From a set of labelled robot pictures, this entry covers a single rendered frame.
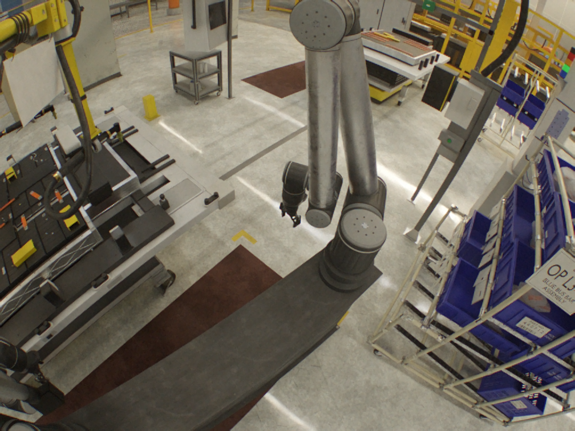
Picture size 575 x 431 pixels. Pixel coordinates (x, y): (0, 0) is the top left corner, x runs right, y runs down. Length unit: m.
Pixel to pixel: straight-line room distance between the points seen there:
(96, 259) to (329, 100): 1.36
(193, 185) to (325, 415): 1.78
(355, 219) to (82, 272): 1.38
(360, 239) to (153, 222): 1.10
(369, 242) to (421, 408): 1.64
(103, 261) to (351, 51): 1.48
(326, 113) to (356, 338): 1.79
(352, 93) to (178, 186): 1.23
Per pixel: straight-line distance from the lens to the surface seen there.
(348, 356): 2.23
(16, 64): 1.05
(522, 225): 2.14
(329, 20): 0.74
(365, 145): 1.13
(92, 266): 1.63
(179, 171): 1.95
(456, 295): 1.88
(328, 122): 0.87
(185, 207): 1.72
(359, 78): 1.02
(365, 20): 9.48
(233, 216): 2.71
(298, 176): 1.25
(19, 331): 1.77
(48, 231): 1.77
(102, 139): 1.51
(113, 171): 1.90
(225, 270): 2.39
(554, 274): 1.20
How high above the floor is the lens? 2.09
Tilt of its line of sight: 50 degrees down
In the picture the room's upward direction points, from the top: 8 degrees clockwise
